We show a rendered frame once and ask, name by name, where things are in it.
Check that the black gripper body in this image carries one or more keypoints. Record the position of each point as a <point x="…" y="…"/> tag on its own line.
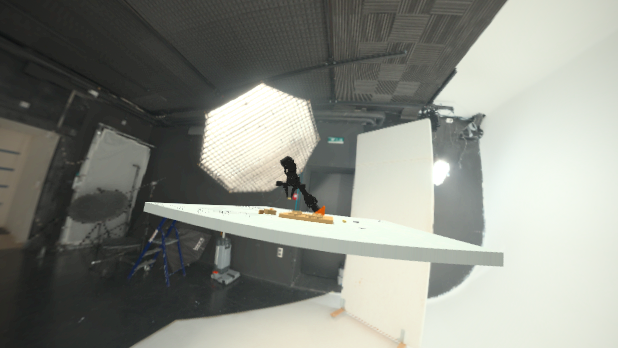
<point x="300" y="185"/>

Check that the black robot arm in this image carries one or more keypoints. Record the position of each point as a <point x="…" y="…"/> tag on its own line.
<point x="288" y="164"/>

